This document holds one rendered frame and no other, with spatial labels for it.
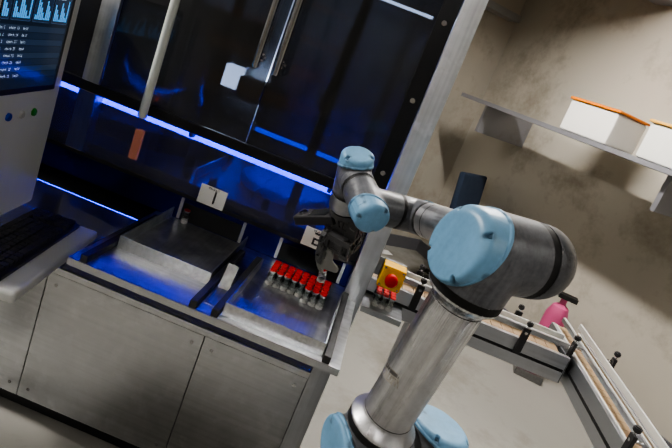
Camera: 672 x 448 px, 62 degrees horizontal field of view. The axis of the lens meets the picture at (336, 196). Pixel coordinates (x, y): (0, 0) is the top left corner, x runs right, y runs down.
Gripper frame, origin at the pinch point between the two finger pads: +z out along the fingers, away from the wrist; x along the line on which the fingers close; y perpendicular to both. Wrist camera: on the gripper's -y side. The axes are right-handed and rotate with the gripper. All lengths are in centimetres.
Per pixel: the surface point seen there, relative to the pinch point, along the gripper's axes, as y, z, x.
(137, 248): -43.8, 9.0, -19.9
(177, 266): -32.7, 10.5, -16.7
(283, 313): -4.3, 15.0, -7.7
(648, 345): 135, 154, 231
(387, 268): 9.4, 14.2, 25.6
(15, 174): -86, 5, -24
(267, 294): -12.3, 17.1, -3.6
